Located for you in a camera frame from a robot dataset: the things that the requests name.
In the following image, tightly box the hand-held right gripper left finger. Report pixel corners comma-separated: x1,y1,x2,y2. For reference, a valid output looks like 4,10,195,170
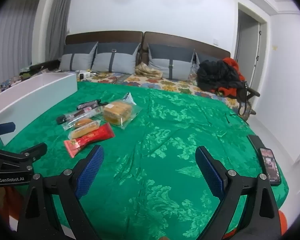
16,144,105,240

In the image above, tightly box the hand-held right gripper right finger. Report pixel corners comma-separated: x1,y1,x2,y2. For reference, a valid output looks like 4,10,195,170
195,145,287,240

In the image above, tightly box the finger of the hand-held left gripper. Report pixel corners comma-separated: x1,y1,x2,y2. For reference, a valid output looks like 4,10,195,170
0,122,16,144
0,142,48,167

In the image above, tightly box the red snack packet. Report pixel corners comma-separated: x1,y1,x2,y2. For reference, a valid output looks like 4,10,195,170
64,124,115,158

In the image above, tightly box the white foam board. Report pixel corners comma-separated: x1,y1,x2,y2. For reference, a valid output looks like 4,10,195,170
0,72,78,146

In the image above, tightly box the clear wrapped hot dog bun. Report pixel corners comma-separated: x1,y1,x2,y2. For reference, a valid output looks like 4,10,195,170
68,119,101,140

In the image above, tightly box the black flat device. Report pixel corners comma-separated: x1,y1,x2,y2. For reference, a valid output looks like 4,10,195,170
247,134,267,155

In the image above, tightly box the clear wrapped dark pastry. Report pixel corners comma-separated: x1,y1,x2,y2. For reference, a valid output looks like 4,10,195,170
56,106,103,130

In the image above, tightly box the black smartphone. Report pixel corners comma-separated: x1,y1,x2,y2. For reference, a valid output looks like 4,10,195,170
259,148,282,186

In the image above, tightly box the green patterned blanket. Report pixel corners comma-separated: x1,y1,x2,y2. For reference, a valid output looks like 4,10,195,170
2,81,289,240

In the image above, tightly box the clear bag of sliced bread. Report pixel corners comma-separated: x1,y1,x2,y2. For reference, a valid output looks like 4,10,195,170
102,99,143,130

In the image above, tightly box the brown patterned handbag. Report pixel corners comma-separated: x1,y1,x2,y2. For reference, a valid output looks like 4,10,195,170
237,81,257,121

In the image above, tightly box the sheer white curtain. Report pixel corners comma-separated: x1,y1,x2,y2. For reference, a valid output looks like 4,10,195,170
0,0,40,70

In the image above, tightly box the grey two-tone pillow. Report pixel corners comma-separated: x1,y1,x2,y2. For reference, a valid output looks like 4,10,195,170
59,42,98,72
190,52,217,81
147,43,195,80
92,42,142,74

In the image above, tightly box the floral bedsheet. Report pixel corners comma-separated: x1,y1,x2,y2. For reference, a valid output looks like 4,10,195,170
0,71,243,110

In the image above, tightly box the orange garment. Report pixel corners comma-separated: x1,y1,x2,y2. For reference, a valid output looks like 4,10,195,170
216,57,244,98

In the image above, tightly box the folded beige cloth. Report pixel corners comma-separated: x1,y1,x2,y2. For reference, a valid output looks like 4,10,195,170
135,62,163,78

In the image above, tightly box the grey curtain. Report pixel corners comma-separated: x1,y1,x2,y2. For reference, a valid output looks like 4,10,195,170
46,0,77,62

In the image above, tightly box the brown headboard panel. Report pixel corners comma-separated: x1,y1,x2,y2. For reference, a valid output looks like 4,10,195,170
143,32,231,65
65,31,144,63

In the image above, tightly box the white door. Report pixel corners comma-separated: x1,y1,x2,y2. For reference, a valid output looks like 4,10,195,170
234,2,268,85

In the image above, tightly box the black cable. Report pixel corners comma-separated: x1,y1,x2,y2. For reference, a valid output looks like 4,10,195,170
90,71,118,84

